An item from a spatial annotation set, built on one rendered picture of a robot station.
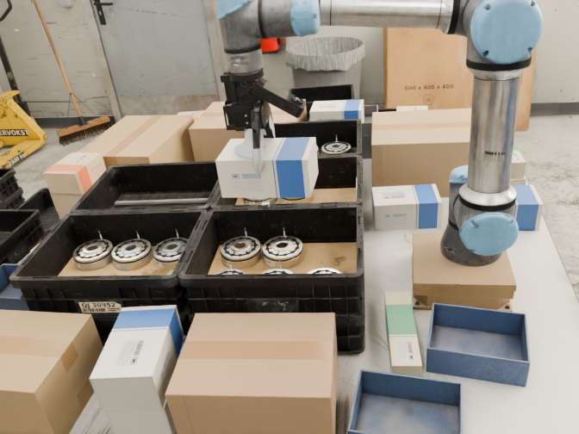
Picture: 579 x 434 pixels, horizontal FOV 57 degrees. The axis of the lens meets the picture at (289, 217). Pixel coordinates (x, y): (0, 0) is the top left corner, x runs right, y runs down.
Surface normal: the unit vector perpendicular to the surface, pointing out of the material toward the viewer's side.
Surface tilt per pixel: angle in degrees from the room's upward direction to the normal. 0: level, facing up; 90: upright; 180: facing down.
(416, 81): 77
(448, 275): 2
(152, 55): 90
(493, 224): 96
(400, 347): 0
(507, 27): 81
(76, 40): 90
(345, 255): 0
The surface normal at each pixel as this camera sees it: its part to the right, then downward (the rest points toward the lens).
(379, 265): -0.10, -0.86
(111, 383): -0.04, 0.51
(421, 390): -0.26, 0.51
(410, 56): -0.19, 0.33
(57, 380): 0.98, 0.01
